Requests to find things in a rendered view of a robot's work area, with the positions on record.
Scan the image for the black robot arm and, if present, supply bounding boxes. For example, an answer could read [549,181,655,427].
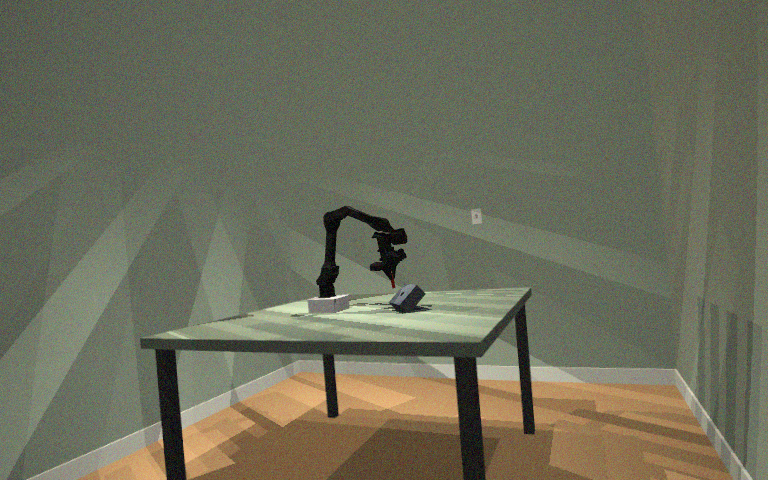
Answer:
[316,206,407,298]

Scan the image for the grey square panel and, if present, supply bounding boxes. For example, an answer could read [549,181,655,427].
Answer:
[389,283,429,313]

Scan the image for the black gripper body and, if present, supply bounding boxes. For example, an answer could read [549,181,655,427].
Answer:
[370,245,407,271]

